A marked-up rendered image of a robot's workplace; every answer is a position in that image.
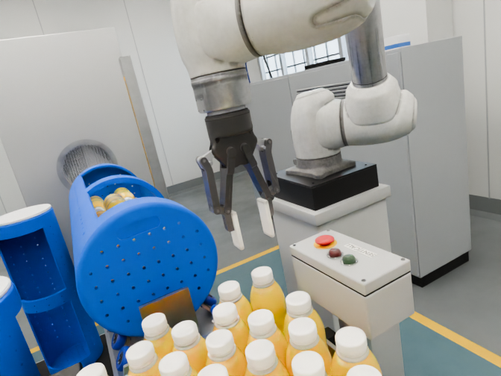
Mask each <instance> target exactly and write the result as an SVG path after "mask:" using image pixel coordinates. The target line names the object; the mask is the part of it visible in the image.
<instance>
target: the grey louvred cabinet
mask: <svg viewBox="0 0 501 376"><path fill-rule="evenodd" d="M385 59H386V68H387V73H389V74H390V75H392V76H393V77H395V78H396V79H397V82H398V84H399V87H400V90H408V91H409V92H410V93H411V94H413V96H414V97H415V98H416V99H417V124H416V128H415V129H414V130H413V131H411V133H410V134H408V135H406V136H404V137H401V138H399V139H398V140H394V141H390V142H385V143H380V144H375V145H351V146H345V147H343V148H340V151H341V158H342V159H345V160H355V161H360V162H366V163H375V164H376V167H377V174H378V181H379V184H386V185H390V189H391V196H389V197H387V198H385V201H386V208H387V215H388V229H389V236H390V243H391V253H392V254H396V255H398V256H401V257H404V258H406V259H408V260H410V266H411V270H410V273H411V277H412V283H413V284H415V285H417V286H420V287H422V288H423V287H425V286H426V285H428V284H430V283H431V282H433V281H435V280H437V279H439V278H440V277H442V276H444V275H445V274H447V273H448V272H451V271H452V270H454V269H456V268H457V267H459V266H461V265H462V264H464V263H466V262H467V261H469V256H468V251H469V250H471V236H470V202H469V185H468V167H467V134H466V116H465V99H464V65H463V48H462V36H459V37H452V38H448V39H444V40H437V41H433V42H429V43H421V44H417V45H413V46H406V47H402V48H396V49H393V50H389V51H385ZM351 81H352V78H351V73H350V64H349V60H346V61H342V62H338V63H333V64H330V65H326V66H320V67H317V68H313V69H307V70H304V71H300V72H295V73H291V74H287V75H282V76H278V77H275V78H269V79H265V80H262V81H257V82H253V83H249V87H250V94H251V98H252V102H251V103H250V104H246V105H245V107H247V108H248V109H249V110H250V116H251V120H252V124H253V133H254V134H255V136H256V137H257V139H262V138H267V139H271V140H272V149H271V153H272V157H273V160H274V166H275V169H276V172H278V171H281V170H284V169H287V168H290V167H293V166H296V165H294V163H293V159H295V158H296V154H295V150H294V145H293V140H292V130H291V113H292V106H293V104H294V101H295V99H296V97H297V95H298V94H301V93H304V92H308V91H310V90H315V89H318V88H324V89H326V90H329V91H331V92H332V93H333V94H334V96H335V99H345V97H346V89H347V87H348V86H349V84H350V82H351Z"/></svg>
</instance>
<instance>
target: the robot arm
mask: <svg viewBox="0 0 501 376"><path fill-rule="evenodd" d="M170 7H171V19H172V24H173V29H174V35H175V39H176V42H177V47H178V51H179V53H180V57H181V60H182V61H183V64H184V65H185V67H186V69H187V71H188V73H189V77H190V80H191V85H192V89H193V92H194V95H195V101H196V105H197V108H198V112H199V113H207V116H206V117H205V119H204V120H205V123H206V127H207V133H208V136H209V141H210V146H209V151H208V152H207V153H206V154H204V155H203V156H198V157H196V159H195V161H196V163H197V164H198V166H199V167H200V169H201V173H202V176H203V180H204V187H205V191H206V195H207V202H208V206H209V211H210V212H212V213H214V214H215V215H218V214H221V215H222V219H223V222H224V227H225V229H226V230H227V231H229V232H231V235H232V238H233V244H234V245H235V246H236V247H237V248H238V249H240V250H243V249H245V247H244V244H243V240H242V235H241V231H240V227H239V221H238V218H237V214H236V212H235V211H233V210H232V194H233V174H234V172H235V168H236V167H237V166H239V165H243V166H244V167H245V168H246V169H247V171H248V174H249V175H250V178H251V180H252V181H253V184H254V186H255V187H256V189H257V191H258V193H259V195H260V197H262V198H258V199H257V204H258V208H259V214H260V218H261V222H262V228H263V232H264V234H266V235H268V236H270V237H274V236H275V235H274V228H273V224H272V220H271V217H272V216H273V215H274V208H273V204H272V201H273V200H274V195H275V194H276V193H279V192H280V186H279V182H278V179H277V173H276V169H275V166H274V160H273V157H272V153H271V149H272V140H271V139H267V138H262V139H257V137H256V136H255V134H254V133H253V124H252V120H251V113H250V110H249V109H248V108H247V107H245V105H246V104H250V103H251V102H252V98H251V91H250V87H249V83H248V72H247V71H246V67H245V63H247V62H248V61H251V60H253V59H256V58H258V57H262V56H266V55H270V54H285V53H289V52H293V51H300V50H303V49H306V48H311V47H314V46H319V45H321V44H324V43H328V42H330V41H333V40H336V39H338V38H339V37H342V36H344V35H345V41H346V46H347V54H348V60H349V64H350V73H351V78H352V81H351V82H350V84H349V86H348V87H347V89H346V97H345V99H335V96H334V94H333V93H332V92H331V91H329V90H326V89H324V88H318V89H315V90H310V91H308V92H304V93H301V94H298V95H297V97H296V99H295V101H294V104H293V106H292V113H291V130H292V140H293V145H294V150H295V154H296V158H295V159H293V163H294V165H296V166H293V167H291V168H289V169H287V170H286V174H287V175H299V176H304V177H309V178H314V179H323V178H325V177H326V176H328V175H331V174H333V173H336V172H339V171H341V170H343V169H346V168H349V167H351V166H355V165H356V161H355V160H345V159H342V158H341V151H340V148H343V147H345V146H351V145H375V144H380V143H385V142H390V141H394V140H398V139H399V138H401V137H404V136H406V135H408V134H410V133H411V131H413V130H414V129H415V128H416V124H417V114H418V103H417V99H416V98H415V97H414V96H413V94H411V93H410V92H409V91H408V90H400V87H399V84H398V82H397V79H396V78H395V77H393V76H392V75H390V74H389V73H387V68H386V59H385V45H384V37H383V29H382V15H381V7H380V0H170ZM256 147H257V149H258V150H259V156H260V160H261V163H262V169H263V172H264V176H265V180H264V178H263V176H262V174H261V172H260V170H259V168H258V166H257V161H256V159H255V158H254V156H253V153H254V150H255V148H256ZM213 158H215V159H216V160H217V161H218V162H219V163H220V173H221V185H220V203H219V199H218V192H217V188H216V183H215V176H214V172H213V170H212V165H213V161H212V159H213ZM265 181H266V182H265Z"/></svg>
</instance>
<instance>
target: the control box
mask: <svg viewBox="0 0 501 376"><path fill-rule="evenodd" d="M321 235H330V236H333V237H334V239H335V240H334V241H333V242H332V243H330V245H327V246H322V245H319V244H317V243H315V239H316V238H317V237H318V236H321ZM348 243H349V244H348ZM351 245H353V246H351ZM350 246H351V247H350ZM352 247H353V248H352ZM354 247H356V248H354ZM331 248H339V249H340V250H341V255H340V256H338V257H331V256H329V250H330V249H331ZM355 249H356V250H355ZM357 249H359V250H357ZM360 251H362V252H360ZM364 251H365V252H364ZM366 251H367V253H368V252H370V253H368V254H367V253H366ZM290 252H291V255H292V262H293V267H294V274H295V278H296V282H297V289H298V290H299V291H303V292H307V293H308V294H309V296H310V298H311V299H312V300H313V301H315V302H316V303H317V304H319V305H321V306H322V307H323V308H325V309H326V310H328V311H329V312H331V313H332V314H333V315H335V316H336V317H338V318H339V319H340V320H342V321H343V322H345V323H346V324H348V325H349V326H351V327H356V328H359V329H361V330H363V331H364V333H365V335H366V337H367V338H368V339H370V340H372V339H374V338H376V337H377V336H379V335H380V334H382V333H384V332H386V331H387V330H388V329H390V328H392V327H393V326H395V325H397V324H398V323H400V322H401V321H403V320H404V319H406V318H408V317H410V316H411V315H412V314H414V313H415V309H414V301H413V292H412V277H411V273H410V270H411V266H410V260H408V259H406V258H404V257H401V256H398V255H396V254H392V253H391V252H388V251H385V250H382V249H381V248H377V247H375V246H372V245H369V244H367V243H365V242H361V241H359V240H357V239H354V238H351V237H349V236H346V235H344V234H340V233H338V232H335V231H332V230H330V229H328V230H325V231H323V232H320V233H319V234H316V235H314V236H311V237H309V238H307V239H304V240H302V241H300V242H297V243H295V244H293V245H290ZM363 252H364V253H363ZM365 253H366V254H365ZM371 253H373V254H371ZM346 254H352V255H354V256H355V258H356V262H355V263H351V264H346V263H343V262H342V257H343V256H344V255H346ZM369 254H371V255H369ZM371 256H372V257H371Z"/></svg>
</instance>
